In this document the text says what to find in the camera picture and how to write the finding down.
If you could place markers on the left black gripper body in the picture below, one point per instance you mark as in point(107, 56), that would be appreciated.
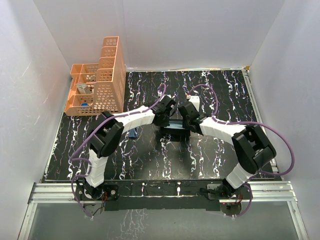
point(165, 122)

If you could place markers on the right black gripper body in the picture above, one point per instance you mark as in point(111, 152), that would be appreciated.
point(185, 123)

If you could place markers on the light blue cleaning cloth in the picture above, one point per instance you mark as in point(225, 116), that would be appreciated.
point(175, 124)

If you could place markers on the black sunglasses case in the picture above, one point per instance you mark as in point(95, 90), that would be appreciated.
point(177, 135)

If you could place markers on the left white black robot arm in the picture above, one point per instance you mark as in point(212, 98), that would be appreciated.
point(110, 128)

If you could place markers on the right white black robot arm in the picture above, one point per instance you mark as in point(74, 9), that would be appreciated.
point(252, 147)

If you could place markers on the orange plastic desk organizer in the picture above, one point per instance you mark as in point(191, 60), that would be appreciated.
point(106, 80)

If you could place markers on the grey white small box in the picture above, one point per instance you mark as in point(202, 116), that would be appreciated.
point(83, 88)

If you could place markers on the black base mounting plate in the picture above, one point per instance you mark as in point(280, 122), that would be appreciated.
point(163, 195)

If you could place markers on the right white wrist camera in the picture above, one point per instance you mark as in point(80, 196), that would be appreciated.
point(195, 100)

